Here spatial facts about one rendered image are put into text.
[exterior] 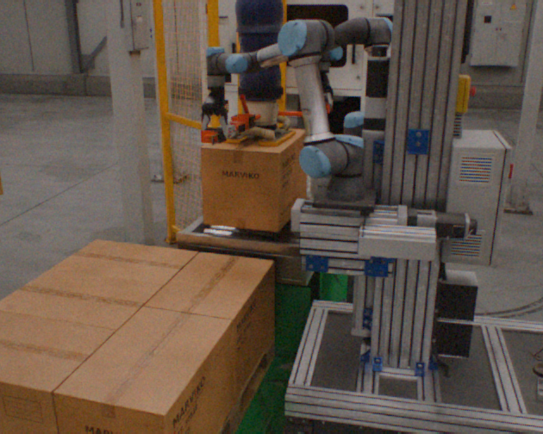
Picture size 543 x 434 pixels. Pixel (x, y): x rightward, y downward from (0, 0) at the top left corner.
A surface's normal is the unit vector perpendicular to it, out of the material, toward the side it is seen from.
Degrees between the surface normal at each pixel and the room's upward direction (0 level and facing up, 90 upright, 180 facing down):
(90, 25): 90
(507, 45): 90
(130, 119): 90
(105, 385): 0
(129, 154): 90
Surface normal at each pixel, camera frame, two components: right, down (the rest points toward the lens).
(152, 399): 0.00, -0.94
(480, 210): -0.21, 0.33
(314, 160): -0.69, 0.36
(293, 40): -0.73, 0.11
